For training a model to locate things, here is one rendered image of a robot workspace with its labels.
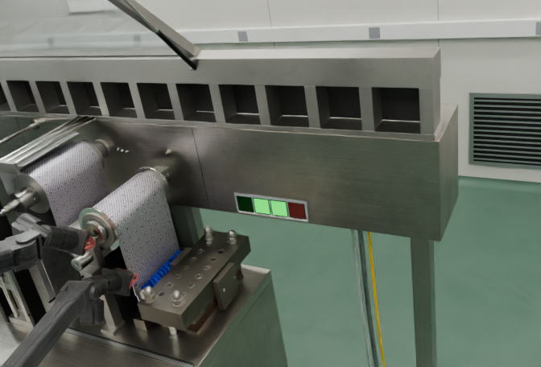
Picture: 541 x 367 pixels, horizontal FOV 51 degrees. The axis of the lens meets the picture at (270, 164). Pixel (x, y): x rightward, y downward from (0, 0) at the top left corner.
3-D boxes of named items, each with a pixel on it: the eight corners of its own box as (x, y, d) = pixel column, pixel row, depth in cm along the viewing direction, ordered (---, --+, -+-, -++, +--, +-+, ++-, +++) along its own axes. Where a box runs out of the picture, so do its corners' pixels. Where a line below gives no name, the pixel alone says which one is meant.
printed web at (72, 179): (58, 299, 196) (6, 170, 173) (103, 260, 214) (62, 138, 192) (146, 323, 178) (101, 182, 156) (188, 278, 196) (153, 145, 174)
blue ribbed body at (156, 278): (140, 295, 174) (137, 286, 172) (179, 255, 190) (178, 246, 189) (149, 298, 172) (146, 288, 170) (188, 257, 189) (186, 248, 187)
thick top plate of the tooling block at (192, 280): (142, 319, 170) (136, 303, 167) (212, 244, 201) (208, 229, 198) (185, 331, 162) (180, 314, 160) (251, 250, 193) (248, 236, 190)
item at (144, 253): (134, 295, 173) (119, 245, 164) (179, 251, 191) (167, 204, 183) (136, 295, 172) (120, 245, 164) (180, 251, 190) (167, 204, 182)
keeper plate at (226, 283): (219, 309, 178) (212, 281, 173) (234, 289, 185) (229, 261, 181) (225, 311, 176) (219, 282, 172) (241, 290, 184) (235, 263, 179)
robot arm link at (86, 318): (93, 287, 146) (62, 286, 148) (92, 331, 146) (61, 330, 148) (114, 279, 158) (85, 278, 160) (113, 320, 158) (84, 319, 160)
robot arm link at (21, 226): (25, 271, 142) (22, 243, 137) (-6, 253, 146) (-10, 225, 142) (64, 248, 151) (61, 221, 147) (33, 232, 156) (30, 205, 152)
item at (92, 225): (101, 226, 160) (105, 247, 164) (106, 222, 161) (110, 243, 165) (81, 220, 163) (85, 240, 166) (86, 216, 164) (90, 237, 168)
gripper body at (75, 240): (85, 256, 154) (67, 253, 147) (56, 248, 158) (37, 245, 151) (92, 232, 155) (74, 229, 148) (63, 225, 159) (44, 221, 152)
